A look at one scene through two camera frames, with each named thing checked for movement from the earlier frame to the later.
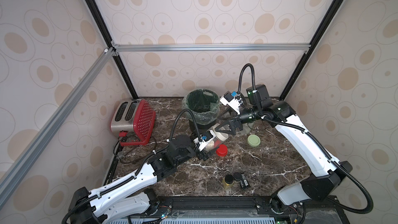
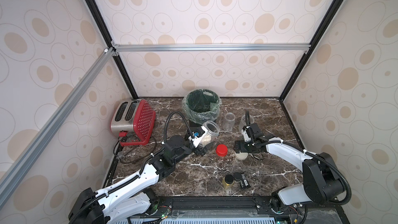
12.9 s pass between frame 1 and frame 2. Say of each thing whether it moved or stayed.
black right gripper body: moved
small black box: stayed
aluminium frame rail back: stayed
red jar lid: stayed
